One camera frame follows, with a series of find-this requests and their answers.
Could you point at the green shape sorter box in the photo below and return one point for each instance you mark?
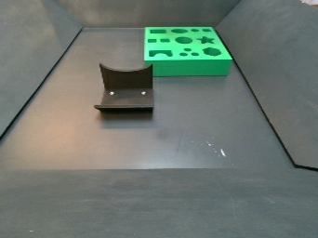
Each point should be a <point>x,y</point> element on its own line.
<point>186,51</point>

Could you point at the black curved holder bracket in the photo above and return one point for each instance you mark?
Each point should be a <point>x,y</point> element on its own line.
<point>129,90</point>

